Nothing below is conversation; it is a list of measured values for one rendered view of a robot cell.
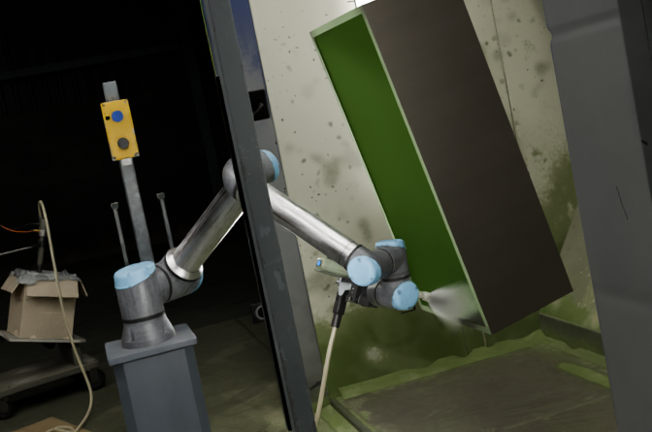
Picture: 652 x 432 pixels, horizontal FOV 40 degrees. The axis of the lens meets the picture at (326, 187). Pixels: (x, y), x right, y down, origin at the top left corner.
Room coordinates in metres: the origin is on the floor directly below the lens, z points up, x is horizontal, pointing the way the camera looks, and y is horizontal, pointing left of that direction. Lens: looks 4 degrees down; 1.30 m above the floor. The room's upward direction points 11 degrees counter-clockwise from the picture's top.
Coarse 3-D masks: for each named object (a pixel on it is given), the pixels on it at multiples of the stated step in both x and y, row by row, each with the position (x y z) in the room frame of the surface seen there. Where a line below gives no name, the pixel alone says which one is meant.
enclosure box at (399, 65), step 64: (384, 0) 2.94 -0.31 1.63; (448, 0) 3.00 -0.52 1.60; (384, 64) 2.93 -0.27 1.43; (448, 64) 2.99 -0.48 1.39; (384, 128) 3.56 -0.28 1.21; (448, 128) 2.98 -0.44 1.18; (384, 192) 3.54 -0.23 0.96; (448, 192) 2.97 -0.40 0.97; (512, 192) 3.04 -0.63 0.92; (448, 256) 3.61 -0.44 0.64; (512, 256) 3.03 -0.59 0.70; (512, 320) 3.01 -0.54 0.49
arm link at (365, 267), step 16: (224, 176) 2.85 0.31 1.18; (272, 192) 2.77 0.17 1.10; (272, 208) 2.75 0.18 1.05; (288, 208) 2.73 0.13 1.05; (304, 208) 2.74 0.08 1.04; (288, 224) 2.72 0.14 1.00; (304, 224) 2.69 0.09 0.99; (320, 224) 2.68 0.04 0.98; (304, 240) 2.71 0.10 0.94; (320, 240) 2.66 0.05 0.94; (336, 240) 2.64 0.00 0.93; (352, 240) 2.65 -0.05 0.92; (336, 256) 2.63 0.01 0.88; (352, 256) 2.60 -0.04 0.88; (368, 256) 2.58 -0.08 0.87; (384, 256) 2.62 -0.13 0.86; (352, 272) 2.59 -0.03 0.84; (368, 272) 2.56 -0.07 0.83; (384, 272) 2.61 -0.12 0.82
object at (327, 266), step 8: (320, 264) 2.93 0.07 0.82; (328, 264) 2.94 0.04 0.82; (336, 264) 2.95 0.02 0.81; (320, 272) 2.97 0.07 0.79; (328, 272) 2.94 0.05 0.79; (336, 272) 2.95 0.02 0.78; (344, 272) 2.97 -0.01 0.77; (336, 296) 2.98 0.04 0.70; (344, 296) 2.97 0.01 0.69; (424, 296) 3.15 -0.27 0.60; (336, 304) 2.96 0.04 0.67; (344, 304) 2.96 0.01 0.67; (336, 312) 2.95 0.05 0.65; (336, 320) 2.94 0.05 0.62
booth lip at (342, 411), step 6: (330, 402) 3.95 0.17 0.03; (336, 402) 3.90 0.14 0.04; (336, 408) 3.86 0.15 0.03; (342, 408) 3.80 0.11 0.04; (342, 414) 3.76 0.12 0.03; (348, 414) 3.71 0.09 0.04; (348, 420) 3.68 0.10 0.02; (354, 420) 3.61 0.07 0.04; (354, 426) 3.60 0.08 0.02; (360, 426) 3.53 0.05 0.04; (366, 426) 3.52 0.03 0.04
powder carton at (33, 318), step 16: (16, 272) 5.17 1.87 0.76; (32, 272) 5.03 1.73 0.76; (48, 272) 5.41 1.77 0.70; (64, 272) 5.39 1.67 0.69; (16, 288) 5.16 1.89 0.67; (32, 288) 4.96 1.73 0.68; (48, 288) 5.00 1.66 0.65; (64, 288) 5.05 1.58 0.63; (80, 288) 5.24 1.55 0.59; (16, 304) 5.10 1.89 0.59; (32, 304) 4.99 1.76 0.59; (48, 304) 5.03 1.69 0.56; (64, 304) 5.08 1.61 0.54; (16, 320) 5.05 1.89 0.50; (32, 320) 4.98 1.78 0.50; (48, 320) 5.02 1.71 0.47; (16, 336) 5.00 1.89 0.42; (32, 336) 4.98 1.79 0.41; (48, 336) 5.02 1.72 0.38; (64, 336) 5.06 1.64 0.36
